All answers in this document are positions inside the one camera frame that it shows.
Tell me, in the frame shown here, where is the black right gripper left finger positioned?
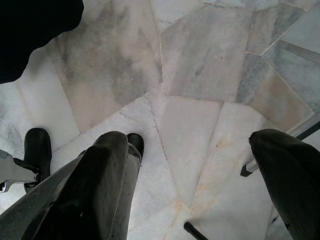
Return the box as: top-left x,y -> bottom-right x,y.
0,130 -> 141,240

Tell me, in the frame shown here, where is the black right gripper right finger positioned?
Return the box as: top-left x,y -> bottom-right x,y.
248,128 -> 320,240

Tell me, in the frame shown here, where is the black tripod stand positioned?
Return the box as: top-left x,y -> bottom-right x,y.
240,39 -> 320,178

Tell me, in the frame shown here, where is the black robot left foot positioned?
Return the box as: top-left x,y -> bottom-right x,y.
23,127 -> 53,188

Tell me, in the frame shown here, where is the black robot foot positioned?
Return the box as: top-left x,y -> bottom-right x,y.
126,133 -> 146,167
23,127 -> 53,188

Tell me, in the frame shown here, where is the grey robot left leg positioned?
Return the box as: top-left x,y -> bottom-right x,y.
0,149 -> 41,194

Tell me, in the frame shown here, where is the black robot right foot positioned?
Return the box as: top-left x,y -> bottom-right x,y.
126,133 -> 146,167

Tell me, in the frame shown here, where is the black round rod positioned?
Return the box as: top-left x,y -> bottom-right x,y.
183,220 -> 210,240

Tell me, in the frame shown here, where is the navy blue garment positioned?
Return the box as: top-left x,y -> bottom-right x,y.
0,0 -> 84,85

